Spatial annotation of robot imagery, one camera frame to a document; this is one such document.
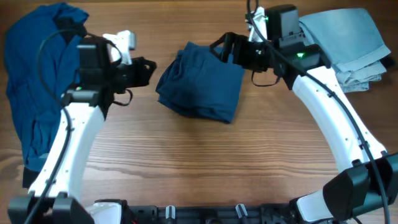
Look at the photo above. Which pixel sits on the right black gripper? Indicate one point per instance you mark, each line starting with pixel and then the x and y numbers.
pixel 241 43

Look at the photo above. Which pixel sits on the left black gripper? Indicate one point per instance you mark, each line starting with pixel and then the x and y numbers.
pixel 141 74

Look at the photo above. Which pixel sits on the dark navy denim shorts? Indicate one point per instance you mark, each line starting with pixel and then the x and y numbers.
pixel 196 84

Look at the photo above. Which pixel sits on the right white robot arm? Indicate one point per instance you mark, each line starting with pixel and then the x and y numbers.
pixel 367 173

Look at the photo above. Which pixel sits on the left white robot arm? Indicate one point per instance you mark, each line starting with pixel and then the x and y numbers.
pixel 54 196

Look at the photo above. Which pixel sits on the blue shirt pile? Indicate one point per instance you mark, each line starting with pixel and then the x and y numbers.
pixel 19 57

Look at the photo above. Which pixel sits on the light blue folded jeans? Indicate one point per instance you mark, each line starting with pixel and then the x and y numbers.
pixel 352 42

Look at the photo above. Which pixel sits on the black folded garment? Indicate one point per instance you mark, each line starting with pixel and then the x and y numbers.
pixel 387 62

